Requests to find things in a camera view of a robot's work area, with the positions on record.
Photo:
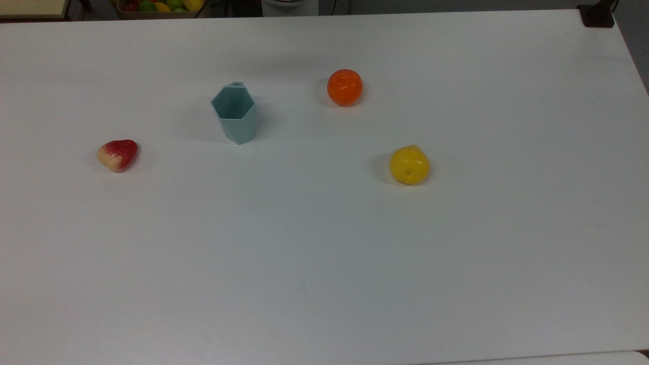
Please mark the teal hexagonal mug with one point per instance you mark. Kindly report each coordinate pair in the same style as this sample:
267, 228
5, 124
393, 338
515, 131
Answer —
237, 126

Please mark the yellow toy pear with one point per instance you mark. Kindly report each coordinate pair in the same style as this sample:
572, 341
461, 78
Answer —
409, 165

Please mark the orange toy fruit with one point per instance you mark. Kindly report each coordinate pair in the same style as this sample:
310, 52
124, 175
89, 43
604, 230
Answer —
345, 87

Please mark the red and cream peach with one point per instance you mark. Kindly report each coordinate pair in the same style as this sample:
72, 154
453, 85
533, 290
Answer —
120, 153

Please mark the large yellow toy fruit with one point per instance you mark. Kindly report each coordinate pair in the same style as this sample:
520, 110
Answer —
193, 4

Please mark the green toy fruit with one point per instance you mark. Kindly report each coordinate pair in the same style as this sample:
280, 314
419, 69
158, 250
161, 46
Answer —
175, 3
147, 6

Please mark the small yellow toy fruit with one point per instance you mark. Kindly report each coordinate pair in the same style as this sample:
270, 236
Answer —
163, 7

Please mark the fruit bowl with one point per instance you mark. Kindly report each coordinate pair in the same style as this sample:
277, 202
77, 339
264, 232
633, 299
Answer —
152, 14

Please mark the red toy fruit in bowl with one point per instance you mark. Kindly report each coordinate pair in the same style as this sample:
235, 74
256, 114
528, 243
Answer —
131, 6

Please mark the black clamp pole stand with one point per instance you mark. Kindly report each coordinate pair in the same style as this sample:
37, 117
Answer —
597, 15

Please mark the beige board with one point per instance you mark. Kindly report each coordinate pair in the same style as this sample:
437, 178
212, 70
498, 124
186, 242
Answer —
30, 8

